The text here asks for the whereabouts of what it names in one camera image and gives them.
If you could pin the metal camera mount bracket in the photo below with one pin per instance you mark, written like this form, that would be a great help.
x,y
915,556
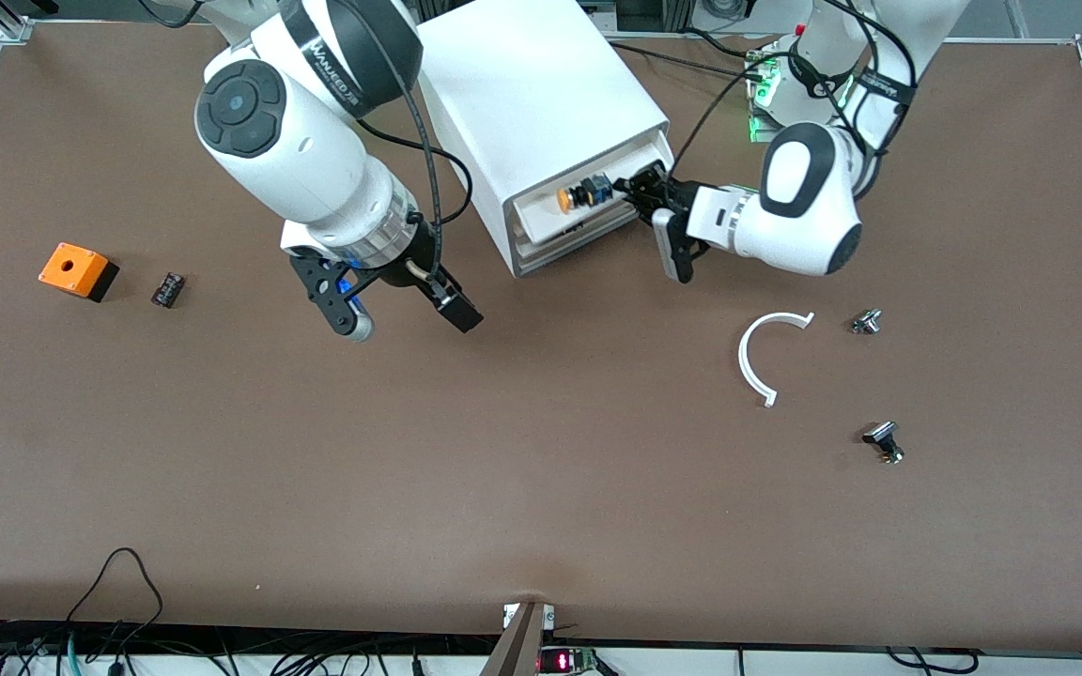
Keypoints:
x,y
522,648

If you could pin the white drawer cabinet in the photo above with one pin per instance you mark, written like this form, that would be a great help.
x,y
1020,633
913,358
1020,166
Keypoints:
x,y
522,84

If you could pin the yellow and blue push button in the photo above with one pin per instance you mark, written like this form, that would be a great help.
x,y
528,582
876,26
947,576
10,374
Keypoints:
x,y
588,191

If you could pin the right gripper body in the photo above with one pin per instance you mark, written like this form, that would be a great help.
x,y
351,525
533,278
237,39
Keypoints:
x,y
412,262

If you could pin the white drawer with red button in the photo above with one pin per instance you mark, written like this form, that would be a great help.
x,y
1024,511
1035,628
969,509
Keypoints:
x,y
588,235

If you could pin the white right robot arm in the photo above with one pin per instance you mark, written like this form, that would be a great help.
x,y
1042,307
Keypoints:
x,y
297,141

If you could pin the small metal black part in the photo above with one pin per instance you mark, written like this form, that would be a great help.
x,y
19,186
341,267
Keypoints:
x,y
867,322

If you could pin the small board with red display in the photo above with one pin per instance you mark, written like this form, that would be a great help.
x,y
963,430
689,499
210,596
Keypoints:
x,y
567,662

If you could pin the orange box with black base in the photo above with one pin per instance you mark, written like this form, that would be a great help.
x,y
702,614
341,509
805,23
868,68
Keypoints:
x,y
71,268

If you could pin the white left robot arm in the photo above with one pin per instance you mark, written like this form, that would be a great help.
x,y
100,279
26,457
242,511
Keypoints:
x,y
804,207

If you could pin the white drawer with yellow button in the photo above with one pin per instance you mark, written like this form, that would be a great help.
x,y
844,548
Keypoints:
x,y
541,211

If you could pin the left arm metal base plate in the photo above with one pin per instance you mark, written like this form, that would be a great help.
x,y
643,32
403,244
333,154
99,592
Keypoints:
x,y
759,127

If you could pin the small black contact block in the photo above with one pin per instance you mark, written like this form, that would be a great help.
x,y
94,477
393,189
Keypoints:
x,y
168,289

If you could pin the white drawer with black button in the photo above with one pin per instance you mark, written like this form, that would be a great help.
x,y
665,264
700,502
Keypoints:
x,y
579,253

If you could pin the black button with brass contacts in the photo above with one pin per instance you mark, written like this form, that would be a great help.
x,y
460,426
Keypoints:
x,y
882,434

